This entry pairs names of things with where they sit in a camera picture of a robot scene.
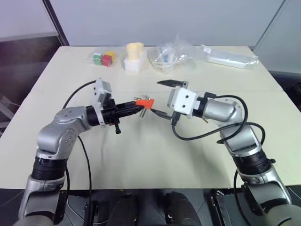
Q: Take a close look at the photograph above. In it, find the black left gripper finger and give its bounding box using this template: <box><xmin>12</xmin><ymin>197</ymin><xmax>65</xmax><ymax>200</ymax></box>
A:
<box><xmin>117</xmin><ymin>105</ymin><xmax>145</xmax><ymax>117</ymax></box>
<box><xmin>116</xmin><ymin>100</ymin><xmax>139</xmax><ymax>110</ymax></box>

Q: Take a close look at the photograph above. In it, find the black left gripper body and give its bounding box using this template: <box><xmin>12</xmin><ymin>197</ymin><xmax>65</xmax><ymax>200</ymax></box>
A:
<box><xmin>101</xmin><ymin>98</ymin><xmax>123</xmax><ymax>136</ymax></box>

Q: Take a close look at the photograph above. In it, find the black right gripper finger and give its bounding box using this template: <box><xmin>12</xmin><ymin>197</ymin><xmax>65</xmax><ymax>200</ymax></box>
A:
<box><xmin>151</xmin><ymin>108</ymin><xmax>174</xmax><ymax>120</ymax></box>
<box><xmin>157</xmin><ymin>80</ymin><xmax>184</xmax><ymax>89</ymax></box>

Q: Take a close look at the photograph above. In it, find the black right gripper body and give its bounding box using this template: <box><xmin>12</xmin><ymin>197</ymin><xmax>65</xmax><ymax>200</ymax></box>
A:
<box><xmin>166</xmin><ymin>81</ymin><xmax>190</xmax><ymax>124</ymax></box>

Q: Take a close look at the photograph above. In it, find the orange hex key holder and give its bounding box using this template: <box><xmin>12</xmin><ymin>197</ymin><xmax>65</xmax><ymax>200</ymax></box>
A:
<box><xmin>135</xmin><ymin>98</ymin><xmax>155</xmax><ymax>110</ymax></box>

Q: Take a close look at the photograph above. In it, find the clear plastic bowl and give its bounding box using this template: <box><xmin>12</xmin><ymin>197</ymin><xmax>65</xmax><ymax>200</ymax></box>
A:
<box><xmin>148</xmin><ymin>46</ymin><xmax>179</xmax><ymax>69</ymax></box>

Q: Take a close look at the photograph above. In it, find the crumpled clear plastic bag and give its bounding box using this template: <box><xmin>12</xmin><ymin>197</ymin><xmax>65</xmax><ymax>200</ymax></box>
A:
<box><xmin>150</xmin><ymin>32</ymin><xmax>197</xmax><ymax>75</ymax></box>

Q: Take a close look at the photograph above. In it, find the white foam block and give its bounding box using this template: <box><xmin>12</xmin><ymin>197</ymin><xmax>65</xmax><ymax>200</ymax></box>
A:
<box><xmin>123</xmin><ymin>53</ymin><xmax>147</xmax><ymax>73</ymax></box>

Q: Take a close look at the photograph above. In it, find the clear bag of cubes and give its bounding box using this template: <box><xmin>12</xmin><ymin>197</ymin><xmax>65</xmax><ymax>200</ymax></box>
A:
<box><xmin>87</xmin><ymin>49</ymin><xmax>119</xmax><ymax>68</ymax></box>

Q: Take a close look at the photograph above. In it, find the white flat pack in bag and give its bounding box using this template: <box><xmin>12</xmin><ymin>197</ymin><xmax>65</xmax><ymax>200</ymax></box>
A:
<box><xmin>200</xmin><ymin>44</ymin><xmax>261</xmax><ymax>71</ymax></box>

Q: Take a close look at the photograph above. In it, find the dark rounded shape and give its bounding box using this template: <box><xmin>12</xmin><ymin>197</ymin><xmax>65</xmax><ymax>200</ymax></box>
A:
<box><xmin>164</xmin><ymin>191</ymin><xmax>196</xmax><ymax>226</ymax></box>

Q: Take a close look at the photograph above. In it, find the dark chair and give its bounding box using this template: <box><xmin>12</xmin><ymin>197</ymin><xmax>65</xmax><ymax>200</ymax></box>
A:
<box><xmin>281</xmin><ymin>79</ymin><xmax>301</xmax><ymax>106</ymax></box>

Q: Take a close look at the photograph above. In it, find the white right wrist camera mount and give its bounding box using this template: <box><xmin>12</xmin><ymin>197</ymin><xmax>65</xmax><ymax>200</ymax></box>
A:
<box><xmin>173</xmin><ymin>87</ymin><xmax>201</xmax><ymax>117</ymax></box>

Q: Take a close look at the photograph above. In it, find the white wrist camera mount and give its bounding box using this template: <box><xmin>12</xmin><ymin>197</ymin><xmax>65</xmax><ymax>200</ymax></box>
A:
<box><xmin>92</xmin><ymin>79</ymin><xmax>112</xmax><ymax>128</ymax></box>
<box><xmin>173</xmin><ymin>87</ymin><xmax>201</xmax><ymax>117</ymax></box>

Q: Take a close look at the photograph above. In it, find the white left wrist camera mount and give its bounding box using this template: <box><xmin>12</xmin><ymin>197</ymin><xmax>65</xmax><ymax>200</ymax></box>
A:
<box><xmin>92</xmin><ymin>79</ymin><xmax>112</xmax><ymax>128</ymax></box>

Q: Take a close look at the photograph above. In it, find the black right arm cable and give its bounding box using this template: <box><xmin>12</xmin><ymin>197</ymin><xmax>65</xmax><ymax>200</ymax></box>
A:
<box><xmin>171</xmin><ymin>91</ymin><xmax>268</xmax><ymax>226</ymax></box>

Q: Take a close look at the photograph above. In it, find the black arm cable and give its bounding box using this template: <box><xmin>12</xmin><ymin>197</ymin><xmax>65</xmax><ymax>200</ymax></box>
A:
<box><xmin>61</xmin><ymin>81</ymin><xmax>97</xmax><ymax>226</ymax></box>
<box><xmin>171</xmin><ymin>91</ymin><xmax>268</xmax><ymax>226</ymax></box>

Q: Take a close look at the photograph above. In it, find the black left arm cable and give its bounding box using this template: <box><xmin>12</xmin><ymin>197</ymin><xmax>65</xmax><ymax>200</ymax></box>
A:
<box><xmin>61</xmin><ymin>81</ymin><xmax>97</xmax><ymax>226</ymax></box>

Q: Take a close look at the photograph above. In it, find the black metal bracket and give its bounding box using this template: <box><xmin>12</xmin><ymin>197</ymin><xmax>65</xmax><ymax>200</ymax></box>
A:
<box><xmin>81</xmin><ymin>188</ymin><xmax>101</xmax><ymax>226</ymax></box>
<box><xmin>208</xmin><ymin>187</ymin><xmax>236</xmax><ymax>226</ymax></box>

